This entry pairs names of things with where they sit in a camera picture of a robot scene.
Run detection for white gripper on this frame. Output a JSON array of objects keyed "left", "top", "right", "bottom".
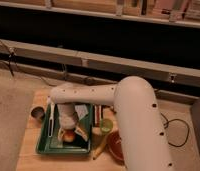
[{"left": 57, "top": 104, "right": 89, "bottom": 142}]

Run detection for orange red apple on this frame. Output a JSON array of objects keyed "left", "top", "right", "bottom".
[{"left": 62, "top": 130, "right": 76, "bottom": 143}]

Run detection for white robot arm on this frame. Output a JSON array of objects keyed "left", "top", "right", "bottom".
[{"left": 50, "top": 76, "right": 175, "bottom": 171}]

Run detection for green plastic tray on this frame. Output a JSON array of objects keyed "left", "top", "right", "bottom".
[{"left": 36, "top": 103, "right": 93, "bottom": 155}]

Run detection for white folded paper napkin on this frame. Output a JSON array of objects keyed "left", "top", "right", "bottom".
[{"left": 75, "top": 105, "right": 88, "bottom": 119}]

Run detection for red striped object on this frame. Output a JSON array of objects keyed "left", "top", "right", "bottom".
[{"left": 94, "top": 105, "right": 103, "bottom": 127}]

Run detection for small metal cup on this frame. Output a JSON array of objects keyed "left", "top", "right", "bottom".
[{"left": 31, "top": 106, "right": 45, "bottom": 121}]

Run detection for orange brown bowl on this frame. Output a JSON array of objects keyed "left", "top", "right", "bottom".
[{"left": 107, "top": 131, "right": 124, "bottom": 162}]

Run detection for white handled brush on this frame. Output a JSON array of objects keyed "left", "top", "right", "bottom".
[{"left": 47, "top": 96, "right": 55, "bottom": 137}]

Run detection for black cable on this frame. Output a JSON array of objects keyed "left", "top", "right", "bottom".
[{"left": 161, "top": 113, "right": 191, "bottom": 148}]

